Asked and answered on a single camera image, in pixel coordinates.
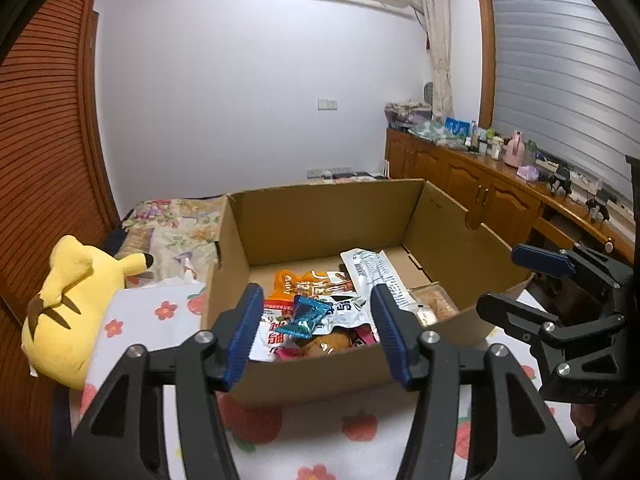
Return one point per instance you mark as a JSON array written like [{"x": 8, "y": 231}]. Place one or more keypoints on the chicken foot snack packet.
[{"x": 310, "y": 285}]

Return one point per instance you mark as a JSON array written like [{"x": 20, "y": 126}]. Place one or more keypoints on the pink cloth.
[{"x": 528, "y": 172}]

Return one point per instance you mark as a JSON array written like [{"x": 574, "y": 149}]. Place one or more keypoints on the group of small bottles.
[{"x": 485, "y": 142}]

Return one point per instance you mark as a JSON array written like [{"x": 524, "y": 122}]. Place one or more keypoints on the silver packet with red corner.
[{"x": 375, "y": 270}]

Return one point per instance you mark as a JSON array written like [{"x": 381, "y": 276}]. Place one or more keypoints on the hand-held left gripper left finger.
[{"x": 245, "y": 335}]

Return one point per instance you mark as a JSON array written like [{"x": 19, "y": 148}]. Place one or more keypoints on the white wall switch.
[{"x": 327, "y": 105}]

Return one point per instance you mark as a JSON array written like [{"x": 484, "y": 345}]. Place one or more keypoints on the grey window blind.
[{"x": 560, "y": 85}]

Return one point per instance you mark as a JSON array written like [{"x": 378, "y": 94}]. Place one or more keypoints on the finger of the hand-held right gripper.
[
  {"x": 510, "y": 315},
  {"x": 542, "y": 259}
]

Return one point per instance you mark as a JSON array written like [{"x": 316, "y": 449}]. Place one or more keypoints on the pink drumstick snack packet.
[{"x": 330, "y": 345}]

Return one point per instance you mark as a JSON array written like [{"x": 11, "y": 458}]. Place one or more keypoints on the wooden slatted wardrobe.
[{"x": 45, "y": 135}]

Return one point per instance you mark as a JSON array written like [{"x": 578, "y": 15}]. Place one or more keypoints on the silver packet with blue edge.
[{"x": 347, "y": 312}]

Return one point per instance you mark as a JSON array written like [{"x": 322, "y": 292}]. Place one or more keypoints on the red and white snack packet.
[{"x": 272, "y": 335}]

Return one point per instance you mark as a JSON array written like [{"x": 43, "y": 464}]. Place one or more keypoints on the wall power outlet strip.
[{"x": 329, "y": 170}]

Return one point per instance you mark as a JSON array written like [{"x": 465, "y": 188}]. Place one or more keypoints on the wooden window frame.
[{"x": 484, "y": 50}]

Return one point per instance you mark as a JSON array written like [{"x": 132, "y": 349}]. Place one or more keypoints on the patterned bed blanket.
[{"x": 175, "y": 225}]

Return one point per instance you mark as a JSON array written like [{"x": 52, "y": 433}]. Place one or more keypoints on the pink kettle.
[{"x": 515, "y": 150}]

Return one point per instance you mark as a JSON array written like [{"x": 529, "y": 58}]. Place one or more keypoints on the wooden sideboard cabinet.
[{"x": 475, "y": 185}]

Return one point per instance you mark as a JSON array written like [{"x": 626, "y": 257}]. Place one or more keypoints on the small desk fan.
[{"x": 428, "y": 94}]

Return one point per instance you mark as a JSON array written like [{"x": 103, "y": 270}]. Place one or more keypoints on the yellow plush toy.
[{"x": 70, "y": 310}]

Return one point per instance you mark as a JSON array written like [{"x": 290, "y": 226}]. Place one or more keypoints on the small teal snack packet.
[{"x": 305, "y": 317}]

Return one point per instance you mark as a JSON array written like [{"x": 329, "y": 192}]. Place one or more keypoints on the beige cracker packet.
[{"x": 437, "y": 307}]

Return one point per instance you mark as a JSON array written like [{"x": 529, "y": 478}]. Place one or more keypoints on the pile of folded clothes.
[{"x": 415, "y": 120}]

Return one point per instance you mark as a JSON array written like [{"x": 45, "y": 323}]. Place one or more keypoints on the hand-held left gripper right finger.
[{"x": 392, "y": 335}]

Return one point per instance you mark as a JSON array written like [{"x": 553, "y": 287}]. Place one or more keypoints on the brown cardboard box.
[{"x": 320, "y": 225}]

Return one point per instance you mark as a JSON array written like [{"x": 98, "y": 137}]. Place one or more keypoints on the blue box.
[{"x": 458, "y": 126}]

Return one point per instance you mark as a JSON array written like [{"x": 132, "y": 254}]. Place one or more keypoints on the cream curtain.
[{"x": 437, "y": 45}]

